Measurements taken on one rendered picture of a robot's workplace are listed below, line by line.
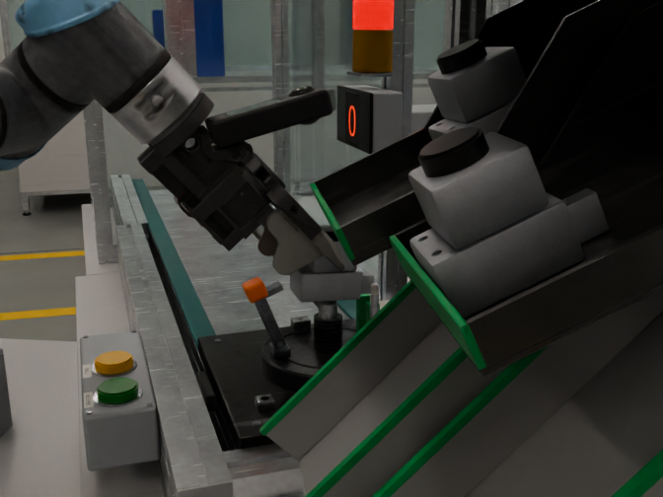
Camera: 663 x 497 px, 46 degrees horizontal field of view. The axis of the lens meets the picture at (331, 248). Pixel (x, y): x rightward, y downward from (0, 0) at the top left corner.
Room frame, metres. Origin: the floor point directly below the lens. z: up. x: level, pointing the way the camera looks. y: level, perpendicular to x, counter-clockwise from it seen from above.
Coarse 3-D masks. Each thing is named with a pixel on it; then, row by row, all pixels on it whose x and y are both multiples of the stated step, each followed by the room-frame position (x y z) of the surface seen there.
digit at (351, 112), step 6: (348, 96) 0.98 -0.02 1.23; (354, 96) 0.96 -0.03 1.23; (348, 102) 0.98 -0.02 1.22; (354, 102) 0.96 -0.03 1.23; (348, 108) 0.98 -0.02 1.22; (354, 108) 0.96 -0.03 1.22; (348, 114) 0.98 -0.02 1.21; (354, 114) 0.96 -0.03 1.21; (348, 120) 0.98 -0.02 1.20; (354, 120) 0.96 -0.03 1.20; (348, 126) 0.98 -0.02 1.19; (354, 126) 0.96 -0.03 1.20; (348, 132) 0.98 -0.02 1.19; (354, 132) 0.96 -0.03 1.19; (348, 138) 0.98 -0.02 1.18; (354, 138) 0.96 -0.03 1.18
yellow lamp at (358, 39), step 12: (360, 36) 0.96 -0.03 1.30; (372, 36) 0.95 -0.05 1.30; (384, 36) 0.95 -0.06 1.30; (360, 48) 0.96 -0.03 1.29; (372, 48) 0.95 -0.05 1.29; (384, 48) 0.95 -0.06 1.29; (360, 60) 0.96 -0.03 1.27; (372, 60) 0.95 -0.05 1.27; (384, 60) 0.95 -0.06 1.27; (360, 72) 0.96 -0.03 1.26; (372, 72) 0.95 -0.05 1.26; (384, 72) 0.96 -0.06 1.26
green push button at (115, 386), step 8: (104, 384) 0.71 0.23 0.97; (112, 384) 0.71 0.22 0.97; (120, 384) 0.71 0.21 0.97; (128, 384) 0.71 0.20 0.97; (136, 384) 0.71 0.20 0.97; (104, 392) 0.69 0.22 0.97; (112, 392) 0.69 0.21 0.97; (120, 392) 0.69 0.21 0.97; (128, 392) 0.69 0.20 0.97; (136, 392) 0.70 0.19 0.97; (104, 400) 0.69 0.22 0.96; (112, 400) 0.69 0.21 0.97; (120, 400) 0.69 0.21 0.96; (128, 400) 0.69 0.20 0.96
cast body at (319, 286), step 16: (336, 240) 0.75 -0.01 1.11; (304, 272) 0.73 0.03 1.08; (320, 272) 0.74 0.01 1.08; (336, 272) 0.74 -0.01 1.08; (352, 272) 0.74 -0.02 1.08; (304, 288) 0.73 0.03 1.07; (320, 288) 0.73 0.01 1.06; (336, 288) 0.74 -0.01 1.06; (352, 288) 0.74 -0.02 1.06; (368, 288) 0.77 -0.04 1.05
